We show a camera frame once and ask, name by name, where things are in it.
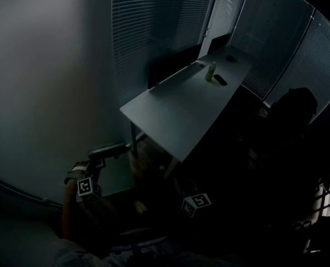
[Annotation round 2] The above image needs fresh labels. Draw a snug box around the black and white wrist strap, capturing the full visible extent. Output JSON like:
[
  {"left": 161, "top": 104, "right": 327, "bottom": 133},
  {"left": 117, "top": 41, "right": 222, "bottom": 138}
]
[{"left": 64, "top": 161, "right": 91, "bottom": 185}]

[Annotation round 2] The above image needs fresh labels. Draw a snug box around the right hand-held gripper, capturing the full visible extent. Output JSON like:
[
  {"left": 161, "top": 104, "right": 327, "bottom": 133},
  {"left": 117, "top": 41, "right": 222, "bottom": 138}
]
[{"left": 173, "top": 176, "right": 212, "bottom": 219}]

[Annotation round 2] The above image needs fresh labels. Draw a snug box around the narrow black desk divider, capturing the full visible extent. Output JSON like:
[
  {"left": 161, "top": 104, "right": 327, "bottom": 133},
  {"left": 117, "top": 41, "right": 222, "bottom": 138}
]
[{"left": 207, "top": 33, "right": 231, "bottom": 56}]

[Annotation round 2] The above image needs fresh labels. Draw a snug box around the grey chest-worn device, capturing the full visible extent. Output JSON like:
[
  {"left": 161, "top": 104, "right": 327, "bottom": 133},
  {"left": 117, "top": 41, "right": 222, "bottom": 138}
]
[{"left": 112, "top": 228, "right": 167, "bottom": 254}]

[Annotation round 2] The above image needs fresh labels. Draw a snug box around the person's left forearm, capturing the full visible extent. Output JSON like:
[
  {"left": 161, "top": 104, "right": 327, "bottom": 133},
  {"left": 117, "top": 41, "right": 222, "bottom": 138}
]
[{"left": 61, "top": 176, "right": 81, "bottom": 240}]

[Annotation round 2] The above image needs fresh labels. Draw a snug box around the person's grey shirt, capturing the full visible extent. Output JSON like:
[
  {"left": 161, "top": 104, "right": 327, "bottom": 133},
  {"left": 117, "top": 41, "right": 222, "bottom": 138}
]
[{"left": 51, "top": 238, "right": 238, "bottom": 267}]

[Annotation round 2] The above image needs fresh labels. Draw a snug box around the glass partition panel with blinds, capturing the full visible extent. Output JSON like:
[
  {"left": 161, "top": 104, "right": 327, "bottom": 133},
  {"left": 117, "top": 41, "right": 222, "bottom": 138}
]
[
  {"left": 263, "top": 9, "right": 330, "bottom": 122},
  {"left": 111, "top": 0, "right": 218, "bottom": 100},
  {"left": 199, "top": 0, "right": 251, "bottom": 55},
  {"left": 228, "top": 0, "right": 316, "bottom": 100}
]

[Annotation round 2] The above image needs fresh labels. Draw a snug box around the green bottle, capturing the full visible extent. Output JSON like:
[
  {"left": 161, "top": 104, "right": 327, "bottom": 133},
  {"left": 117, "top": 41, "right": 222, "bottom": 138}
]
[{"left": 204, "top": 61, "right": 217, "bottom": 82}]

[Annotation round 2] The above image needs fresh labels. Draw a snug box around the black phone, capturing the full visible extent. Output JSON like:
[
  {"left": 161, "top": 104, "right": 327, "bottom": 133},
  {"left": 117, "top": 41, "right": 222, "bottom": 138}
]
[{"left": 213, "top": 74, "right": 228, "bottom": 86}]

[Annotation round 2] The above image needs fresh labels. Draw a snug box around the person's shoe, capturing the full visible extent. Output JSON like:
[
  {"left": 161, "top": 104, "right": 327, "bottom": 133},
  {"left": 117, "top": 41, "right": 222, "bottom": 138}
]
[{"left": 134, "top": 200, "right": 148, "bottom": 214}]

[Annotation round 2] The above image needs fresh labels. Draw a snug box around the white office desk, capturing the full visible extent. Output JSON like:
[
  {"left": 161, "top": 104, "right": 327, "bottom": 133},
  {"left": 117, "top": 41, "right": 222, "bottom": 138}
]
[{"left": 119, "top": 44, "right": 253, "bottom": 180}]

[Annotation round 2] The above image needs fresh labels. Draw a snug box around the dark office chair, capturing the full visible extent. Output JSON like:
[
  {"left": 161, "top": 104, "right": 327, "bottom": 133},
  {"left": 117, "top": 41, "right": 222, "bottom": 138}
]
[{"left": 264, "top": 87, "right": 318, "bottom": 139}]

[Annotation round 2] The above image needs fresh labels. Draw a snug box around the black door handle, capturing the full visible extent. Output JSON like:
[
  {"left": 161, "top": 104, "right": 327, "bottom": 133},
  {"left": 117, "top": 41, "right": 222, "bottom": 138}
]
[{"left": 87, "top": 144, "right": 131, "bottom": 168}]

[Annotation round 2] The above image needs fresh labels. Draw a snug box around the black mesh office chair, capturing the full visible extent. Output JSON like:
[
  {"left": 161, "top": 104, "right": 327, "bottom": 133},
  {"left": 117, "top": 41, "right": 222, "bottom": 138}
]
[{"left": 301, "top": 149, "right": 330, "bottom": 255}]

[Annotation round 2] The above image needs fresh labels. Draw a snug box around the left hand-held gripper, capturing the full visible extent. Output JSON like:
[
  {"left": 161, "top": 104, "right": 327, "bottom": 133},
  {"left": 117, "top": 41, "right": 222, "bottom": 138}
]
[{"left": 76, "top": 160, "right": 103, "bottom": 204}]

